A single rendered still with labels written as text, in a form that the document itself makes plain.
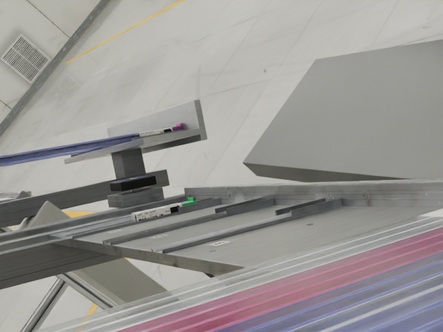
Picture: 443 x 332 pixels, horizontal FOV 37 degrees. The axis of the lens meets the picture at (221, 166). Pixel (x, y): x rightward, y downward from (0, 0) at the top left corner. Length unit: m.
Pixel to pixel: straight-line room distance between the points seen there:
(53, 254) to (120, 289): 0.32
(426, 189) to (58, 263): 0.46
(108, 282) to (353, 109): 0.48
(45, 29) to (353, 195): 8.26
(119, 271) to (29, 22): 7.72
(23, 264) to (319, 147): 0.45
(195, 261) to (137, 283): 0.66
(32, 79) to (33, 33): 0.57
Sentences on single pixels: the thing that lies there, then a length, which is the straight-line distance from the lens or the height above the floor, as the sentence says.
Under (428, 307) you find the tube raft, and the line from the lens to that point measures 0.27.
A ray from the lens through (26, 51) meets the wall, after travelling 8.67.
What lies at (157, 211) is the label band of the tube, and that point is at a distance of 0.78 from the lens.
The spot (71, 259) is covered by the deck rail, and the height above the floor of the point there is 0.81.
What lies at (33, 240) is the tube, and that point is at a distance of 0.73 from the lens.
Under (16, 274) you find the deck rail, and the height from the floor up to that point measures 0.85.
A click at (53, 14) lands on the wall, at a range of 8.88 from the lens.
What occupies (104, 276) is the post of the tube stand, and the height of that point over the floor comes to 0.66.
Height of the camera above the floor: 1.07
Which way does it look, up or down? 23 degrees down
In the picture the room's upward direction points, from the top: 48 degrees counter-clockwise
